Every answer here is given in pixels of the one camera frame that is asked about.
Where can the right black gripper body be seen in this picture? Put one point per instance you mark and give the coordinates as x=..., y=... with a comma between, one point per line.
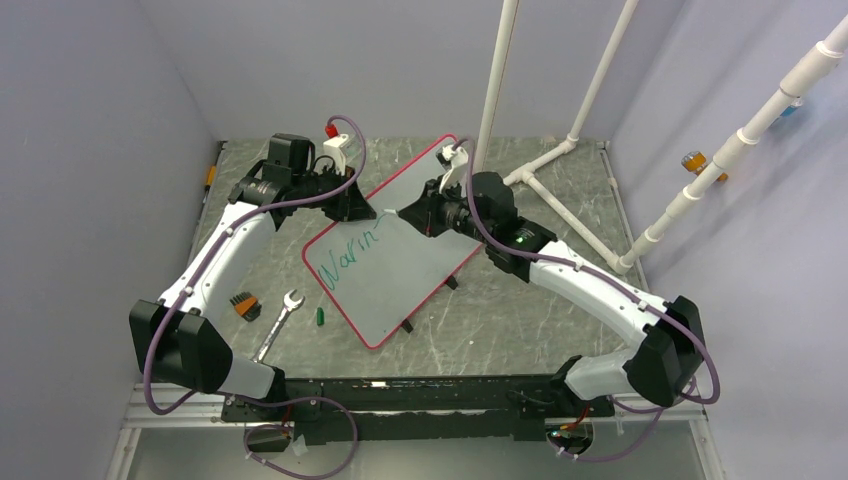
x=450, y=211

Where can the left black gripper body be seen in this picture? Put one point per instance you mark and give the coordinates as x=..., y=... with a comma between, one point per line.
x=318, y=186

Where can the red framed whiteboard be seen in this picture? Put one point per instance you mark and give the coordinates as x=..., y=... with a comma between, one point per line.
x=379, y=272

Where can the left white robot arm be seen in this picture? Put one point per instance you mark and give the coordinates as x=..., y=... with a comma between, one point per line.
x=176, y=337

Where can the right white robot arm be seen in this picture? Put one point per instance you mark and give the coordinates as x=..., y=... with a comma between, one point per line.
x=665, y=341

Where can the silver combination wrench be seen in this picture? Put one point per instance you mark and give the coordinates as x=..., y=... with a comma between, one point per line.
x=291, y=302

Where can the orange black brush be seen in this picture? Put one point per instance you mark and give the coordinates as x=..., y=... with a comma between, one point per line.
x=246, y=306

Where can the white PVC diagonal pipe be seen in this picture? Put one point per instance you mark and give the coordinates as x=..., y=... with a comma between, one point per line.
x=812, y=67

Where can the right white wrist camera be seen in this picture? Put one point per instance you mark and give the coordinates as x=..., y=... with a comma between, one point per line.
x=454, y=160

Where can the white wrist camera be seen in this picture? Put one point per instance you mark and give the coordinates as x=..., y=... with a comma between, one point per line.
x=343, y=149
x=454, y=160

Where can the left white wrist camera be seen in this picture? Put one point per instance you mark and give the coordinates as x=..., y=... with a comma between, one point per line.
x=343, y=149

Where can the whiteboard wire stand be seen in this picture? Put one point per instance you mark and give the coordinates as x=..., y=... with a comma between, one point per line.
x=451, y=282

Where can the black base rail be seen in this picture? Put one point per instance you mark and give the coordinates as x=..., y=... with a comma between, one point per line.
x=522, y=407

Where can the orange yellow wall fitting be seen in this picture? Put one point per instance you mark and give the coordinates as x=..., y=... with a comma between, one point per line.
x=695, y=162

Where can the blue wall fitting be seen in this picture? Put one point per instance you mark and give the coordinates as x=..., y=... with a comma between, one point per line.
x=796, y=104

